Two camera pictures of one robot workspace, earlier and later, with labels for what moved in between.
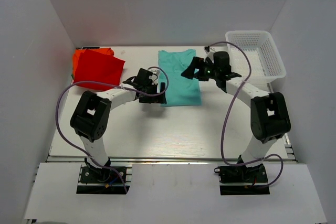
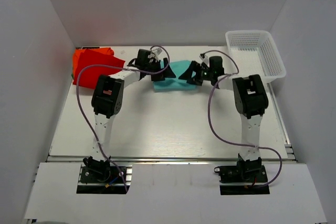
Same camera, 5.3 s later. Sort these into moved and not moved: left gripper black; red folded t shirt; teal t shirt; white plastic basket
Moved: teal t shirt; left gripper black
Not moved: red folded t shirt; white plastic basket
